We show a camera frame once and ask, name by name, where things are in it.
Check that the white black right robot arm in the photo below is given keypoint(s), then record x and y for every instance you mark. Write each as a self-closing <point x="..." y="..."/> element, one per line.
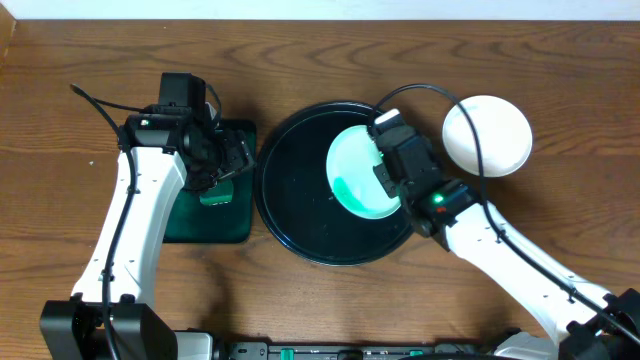
<point x="582" y="320"/>

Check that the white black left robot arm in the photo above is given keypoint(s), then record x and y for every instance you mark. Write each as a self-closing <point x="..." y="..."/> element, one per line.
<point x="181" y="178"/>

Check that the white plate with green stain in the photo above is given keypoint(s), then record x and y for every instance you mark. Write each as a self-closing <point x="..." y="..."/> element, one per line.
<point x="505" y="135"/>

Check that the round black serving tray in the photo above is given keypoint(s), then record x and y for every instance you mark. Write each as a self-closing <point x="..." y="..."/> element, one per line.
<point x="294" y="198"/>

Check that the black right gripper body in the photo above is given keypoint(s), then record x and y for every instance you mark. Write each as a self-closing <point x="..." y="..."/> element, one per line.
<point x="393" y="188"/>

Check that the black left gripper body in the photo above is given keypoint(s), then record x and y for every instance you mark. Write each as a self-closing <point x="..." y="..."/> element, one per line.
<point x="238" y="157"/>

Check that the green scrub sponge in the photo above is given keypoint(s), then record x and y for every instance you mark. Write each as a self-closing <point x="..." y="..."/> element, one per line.
<point x="221" y="193"/>

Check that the pale green plate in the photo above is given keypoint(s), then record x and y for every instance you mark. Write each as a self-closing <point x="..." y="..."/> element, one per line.
<point x="350" y="163"/>

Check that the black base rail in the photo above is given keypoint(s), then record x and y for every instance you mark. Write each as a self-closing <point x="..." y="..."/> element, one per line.
<point x="264" y="351"/>

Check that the black rectangular water tray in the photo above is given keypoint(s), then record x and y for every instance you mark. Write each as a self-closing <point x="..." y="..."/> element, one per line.
<point x="190" y="222"/>

